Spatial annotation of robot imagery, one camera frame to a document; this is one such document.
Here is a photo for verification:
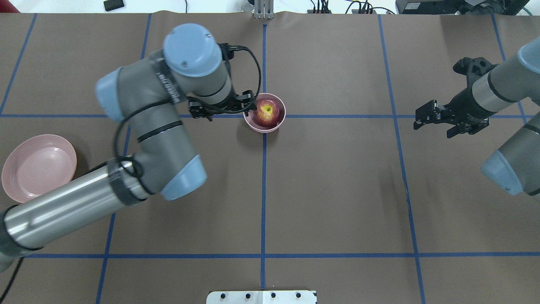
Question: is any aluminium frame post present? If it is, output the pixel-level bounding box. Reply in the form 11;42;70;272
251;0;275;20

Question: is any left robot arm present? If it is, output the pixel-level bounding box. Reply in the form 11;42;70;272
1;23;257;271

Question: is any pink bowl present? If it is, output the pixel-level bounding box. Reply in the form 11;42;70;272
243;93;286;133

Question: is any pink plate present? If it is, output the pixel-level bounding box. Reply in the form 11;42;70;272
1;134;77;203

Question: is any right arm camera mount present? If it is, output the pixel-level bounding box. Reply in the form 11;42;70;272
452;57;498;88

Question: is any small black square device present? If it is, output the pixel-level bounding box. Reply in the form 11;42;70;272
103;0;125;12

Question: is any brown paper table cover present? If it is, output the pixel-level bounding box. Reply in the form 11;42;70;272
1;11;539;304

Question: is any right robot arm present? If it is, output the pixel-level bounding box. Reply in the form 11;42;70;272
413;37;540;201

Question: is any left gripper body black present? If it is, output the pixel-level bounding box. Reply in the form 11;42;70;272
198;96;241;115

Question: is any red apple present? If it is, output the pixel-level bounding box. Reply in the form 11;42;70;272
253;98;280;128

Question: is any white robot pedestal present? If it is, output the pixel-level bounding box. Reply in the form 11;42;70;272
206;290;318;304

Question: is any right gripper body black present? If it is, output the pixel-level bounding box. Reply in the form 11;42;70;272
441;88;491;133

